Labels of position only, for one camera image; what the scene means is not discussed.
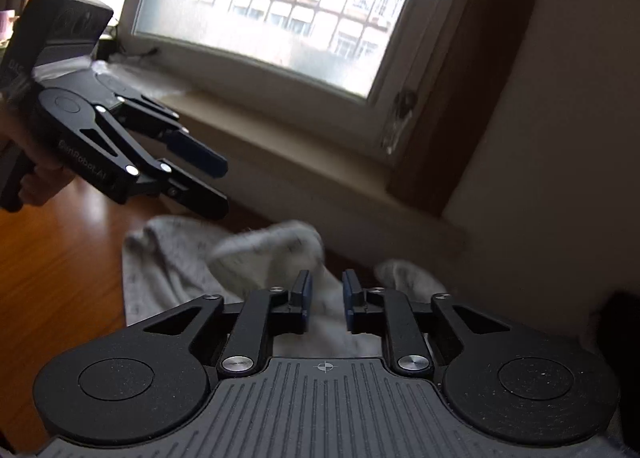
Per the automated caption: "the grey patterned garment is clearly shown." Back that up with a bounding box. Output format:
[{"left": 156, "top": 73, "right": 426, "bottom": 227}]
[{"left": 122, "top": 215, "right": 449, "bottom": 358}]

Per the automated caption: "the person's left hand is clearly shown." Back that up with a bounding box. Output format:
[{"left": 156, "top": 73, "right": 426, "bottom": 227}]
[{"left": 1, "top": 99, "right": 75, "bottom": 207}]

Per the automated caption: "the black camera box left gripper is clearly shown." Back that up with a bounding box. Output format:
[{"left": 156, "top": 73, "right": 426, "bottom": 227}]
[{"left": 1, "top": 0, "right": 113, "bottom": 89}]

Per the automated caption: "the white window frame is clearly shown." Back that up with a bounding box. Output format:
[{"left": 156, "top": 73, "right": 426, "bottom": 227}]
[{"left": 102, "top": 0, "right": 454, "bottom": 164}]

